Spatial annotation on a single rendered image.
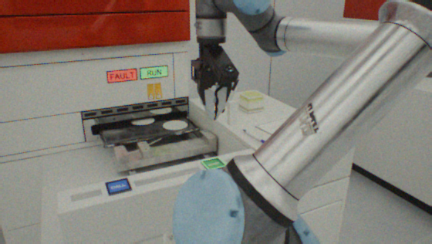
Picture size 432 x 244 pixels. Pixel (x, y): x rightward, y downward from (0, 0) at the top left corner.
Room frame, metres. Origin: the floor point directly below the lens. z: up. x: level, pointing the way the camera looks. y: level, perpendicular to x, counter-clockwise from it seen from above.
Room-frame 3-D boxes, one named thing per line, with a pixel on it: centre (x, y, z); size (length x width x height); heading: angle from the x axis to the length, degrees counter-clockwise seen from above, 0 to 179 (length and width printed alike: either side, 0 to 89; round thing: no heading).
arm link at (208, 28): (0.81, 0.01, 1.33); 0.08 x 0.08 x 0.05
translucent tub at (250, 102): (1.24, -0.15, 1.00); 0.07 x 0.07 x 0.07; 26
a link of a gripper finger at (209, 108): (0.81, 0.02, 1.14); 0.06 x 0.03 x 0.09; 26
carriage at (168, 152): (1.06, 0.17, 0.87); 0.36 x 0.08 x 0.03; 116
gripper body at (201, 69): (0.82, 0.01, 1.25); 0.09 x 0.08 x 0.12; 26
